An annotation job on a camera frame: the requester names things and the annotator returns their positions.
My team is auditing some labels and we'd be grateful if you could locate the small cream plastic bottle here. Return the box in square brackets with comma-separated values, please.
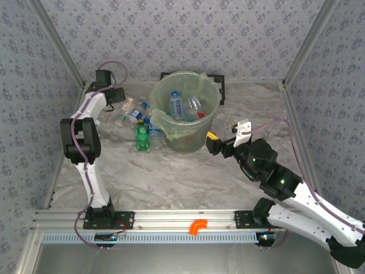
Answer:
[121, 97, 135, 112]

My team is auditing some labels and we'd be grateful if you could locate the clear bottle blue white label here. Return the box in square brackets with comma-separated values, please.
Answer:
[127, 108, 144, 123]

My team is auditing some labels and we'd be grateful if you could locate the clear bottle dark blue label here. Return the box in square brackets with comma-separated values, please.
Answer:
[144, 117, 165, 151]

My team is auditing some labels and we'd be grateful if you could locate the tall green labelled soda bottle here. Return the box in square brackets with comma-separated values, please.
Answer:
[135, 119, 151, 152]

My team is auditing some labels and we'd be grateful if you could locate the grey translucent plastic bin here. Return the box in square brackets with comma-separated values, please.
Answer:
[150, 71, 222, 154]

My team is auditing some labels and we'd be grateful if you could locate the black white checkerboard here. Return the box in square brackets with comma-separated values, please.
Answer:
[159, 71, 226, 106]

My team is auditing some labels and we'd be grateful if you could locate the right small circuit board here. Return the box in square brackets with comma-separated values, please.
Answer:
[256, 231, 277, 246]

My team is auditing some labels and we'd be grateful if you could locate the small circuit board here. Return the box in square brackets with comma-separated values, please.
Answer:
[94, 232, 119, 243]
[256, 231, 277, 246]

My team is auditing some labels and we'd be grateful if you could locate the left small circuit board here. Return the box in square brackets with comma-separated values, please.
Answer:
[94, 232, 119, 243]

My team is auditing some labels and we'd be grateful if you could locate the aluminium table side rail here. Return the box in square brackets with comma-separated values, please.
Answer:
[281, 81, 327, 209]
[42, 84, 86, 209]

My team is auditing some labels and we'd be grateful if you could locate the aluminium frame post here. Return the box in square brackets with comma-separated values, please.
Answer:
[27, 0, 86, 88]
[282, 0, 342, 86]

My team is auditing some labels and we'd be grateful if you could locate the aluminium table back rail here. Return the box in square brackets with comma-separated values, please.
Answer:
[84, 79, 286, 86]

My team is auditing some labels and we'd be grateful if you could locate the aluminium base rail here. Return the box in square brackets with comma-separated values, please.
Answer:
[31, 209, 339, 233]

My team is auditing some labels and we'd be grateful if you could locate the pale blue slotted cable duct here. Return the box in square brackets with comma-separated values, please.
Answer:
[42, 231, 274, 245]

